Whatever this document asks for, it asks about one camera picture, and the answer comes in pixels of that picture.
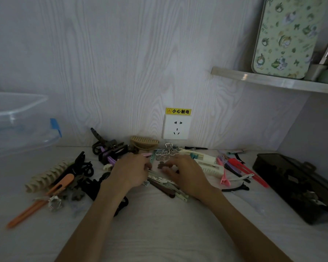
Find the person's right hand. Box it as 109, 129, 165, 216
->
164, 154, 217, 202

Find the person's left hand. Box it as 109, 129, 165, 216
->
107, 153, 153, 192

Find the person's left forearm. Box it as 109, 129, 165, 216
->
55, 184, 129, 262

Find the person's right forearm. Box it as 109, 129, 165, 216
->
201, 187, 293, 262

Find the brown bar hair clip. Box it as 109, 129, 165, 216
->
147, 177, 176, 199

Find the white green snap hair clip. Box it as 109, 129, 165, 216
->
148, 171, 190, 202

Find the silver butterfly hair clip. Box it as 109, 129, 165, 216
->
155, 143, 181, 163

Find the white rectangular hair clip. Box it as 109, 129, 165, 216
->
178, 149, 217, 164
196, 159, 225, 177

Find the purple and black hair clip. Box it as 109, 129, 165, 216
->
98, 146, 129, 166

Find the black curved hair clip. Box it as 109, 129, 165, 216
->
113, 196, 129, 217

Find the pink duckbill hair clip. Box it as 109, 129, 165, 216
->
216, 157, 232, 187

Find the black claw hair clip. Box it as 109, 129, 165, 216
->
90, 127, 126, 155

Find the black bow hair clip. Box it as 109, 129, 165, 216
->
79, 172, 110, 201

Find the yellow warning sticker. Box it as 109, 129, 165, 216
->
165, 108, 192, 116

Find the black duckbill hair clip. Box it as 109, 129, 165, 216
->
221, 182, 250, 192

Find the grey flower hair clip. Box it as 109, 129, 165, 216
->
71, 188, 86, 202

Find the red duckbill hair clip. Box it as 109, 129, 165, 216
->
228, 158, 270, 188

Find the orange duckbill hair clip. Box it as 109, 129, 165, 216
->
7, 174, 75, 229

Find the clear crystal hair clip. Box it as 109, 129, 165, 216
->
47, 195, 64, 212

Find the beige large claw clip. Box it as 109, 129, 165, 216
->
25, 159, 75, 193

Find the dark rectangular storage box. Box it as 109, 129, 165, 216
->
252, 153, 328, 226

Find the clear plastic container blue latch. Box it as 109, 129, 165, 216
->
0, 91, 62, 162

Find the green patterned tin box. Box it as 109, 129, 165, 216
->
251, 0, 328, 80

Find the white wall socket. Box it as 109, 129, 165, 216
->
163, 114, 192, 140

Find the white wall shelf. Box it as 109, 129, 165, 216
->
211, 66, 328, 95

